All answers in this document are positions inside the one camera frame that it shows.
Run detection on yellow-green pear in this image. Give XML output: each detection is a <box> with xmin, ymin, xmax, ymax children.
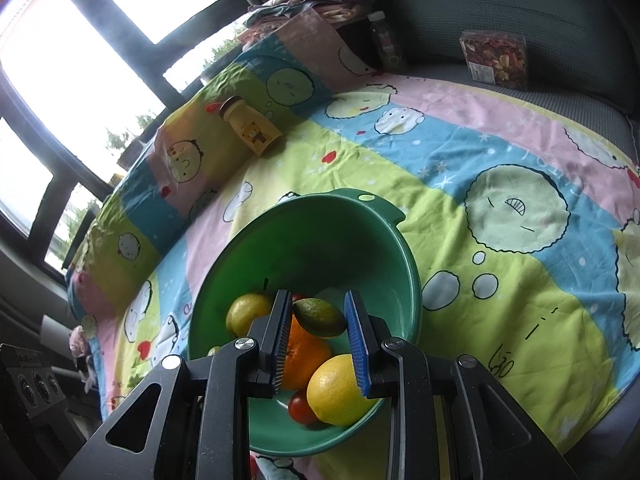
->
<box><xmin>226</xmin><ymin>292</ymin><xmax>275</xmax><ymax>337</ymax></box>

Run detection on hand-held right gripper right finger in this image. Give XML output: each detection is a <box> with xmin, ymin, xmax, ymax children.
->
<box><xmin>344</xmin><ymin>289</ymin><xmax>581</xmax><ymax>480</ymax></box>

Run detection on orange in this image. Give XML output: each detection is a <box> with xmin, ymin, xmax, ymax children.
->
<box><xmin>282</xmin><ymin>317</ymin><xmax>333</xmax><ymax>391</ymax></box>

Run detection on green plastic bowl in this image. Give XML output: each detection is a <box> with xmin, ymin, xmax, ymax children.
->
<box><xmin>187</xmin><ymin>187</ymin><xmax>426</xmax><ymax>458</ymax></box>

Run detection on dark drink bottle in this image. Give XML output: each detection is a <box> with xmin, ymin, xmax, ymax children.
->
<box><xmin>369</xmin><ymin>10</ymin><xmax>408</xmax><ymax>73</ymax></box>

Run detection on dark framed window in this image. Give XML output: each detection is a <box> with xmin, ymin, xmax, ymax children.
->
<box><xmin>0</xmin><ymin>0</ymin><xmax>261</xmax><ymax>281</ymax></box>

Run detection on yellow bear print bottle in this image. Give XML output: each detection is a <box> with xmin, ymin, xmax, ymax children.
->
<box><xmin>206</xmin><ymin>96</ymin><xmax>283</xmax><ymax>157</ymax></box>

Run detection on colourful cartoon printed blanket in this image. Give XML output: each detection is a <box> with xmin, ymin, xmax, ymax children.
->
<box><xmin>62</xmin><ymin>5</ymin><xmax>640</xmax><ymax>480</ymax></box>

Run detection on crumpled pink cloth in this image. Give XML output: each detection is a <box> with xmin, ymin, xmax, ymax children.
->
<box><xmin>69</xmin><ymin>325</ymin><xmax>98</xmax><ymax>391</ymax></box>

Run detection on clear snack packet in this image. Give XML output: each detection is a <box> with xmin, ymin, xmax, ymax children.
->
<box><xmin>459</xmin><ymin>30</ymin><xmax>530</xmax><ymax>92</ymax></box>

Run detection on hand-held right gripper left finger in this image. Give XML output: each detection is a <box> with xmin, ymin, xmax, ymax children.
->
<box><xmin>60</xmin><ymin>289</ymin><xmax>293</xmax><ymax>480</ymax></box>

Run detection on yellow lemon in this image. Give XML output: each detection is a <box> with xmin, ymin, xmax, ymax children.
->
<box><xmin>306</xmin><ymin>354</ymin><xmax>378</xmax><ymax>426</ymax></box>

